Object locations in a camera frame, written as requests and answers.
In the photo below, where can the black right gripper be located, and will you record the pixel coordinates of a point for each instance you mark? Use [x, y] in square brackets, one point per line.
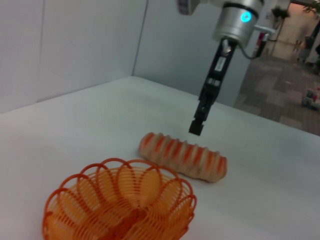
[218, 67]

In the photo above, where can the orange striped bread loaf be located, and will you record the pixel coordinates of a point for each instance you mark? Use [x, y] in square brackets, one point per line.
[180, 160]

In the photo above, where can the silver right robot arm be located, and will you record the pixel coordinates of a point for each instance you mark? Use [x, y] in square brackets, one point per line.
[232, 22]

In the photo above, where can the small silver connector plug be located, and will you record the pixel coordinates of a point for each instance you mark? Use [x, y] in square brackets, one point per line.
[226, 47]

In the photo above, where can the colourful clutter on carpet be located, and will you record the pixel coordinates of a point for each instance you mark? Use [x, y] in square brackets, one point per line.
[311, 98]

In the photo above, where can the green potted plant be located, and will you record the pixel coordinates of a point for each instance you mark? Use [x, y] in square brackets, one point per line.
[280, 13]

